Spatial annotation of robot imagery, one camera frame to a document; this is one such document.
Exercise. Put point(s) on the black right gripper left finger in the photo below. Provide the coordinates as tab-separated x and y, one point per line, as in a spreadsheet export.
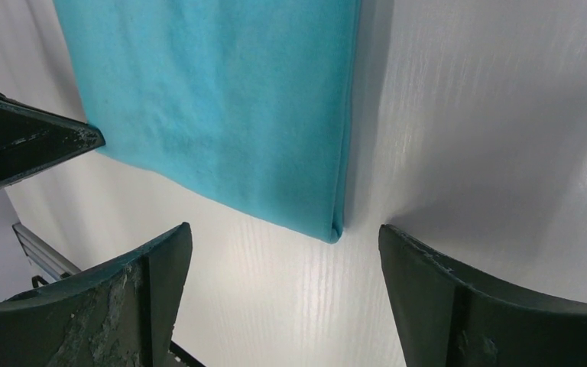
119	313

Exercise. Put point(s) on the teal t shirt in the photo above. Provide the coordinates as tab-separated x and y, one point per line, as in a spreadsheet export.
247	103

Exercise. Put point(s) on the aluminium rail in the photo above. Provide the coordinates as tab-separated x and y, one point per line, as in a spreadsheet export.
48	264

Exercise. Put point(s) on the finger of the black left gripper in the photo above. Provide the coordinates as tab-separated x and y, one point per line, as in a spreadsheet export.
33	140

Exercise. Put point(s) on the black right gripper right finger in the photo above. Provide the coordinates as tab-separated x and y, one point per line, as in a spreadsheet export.
448	313

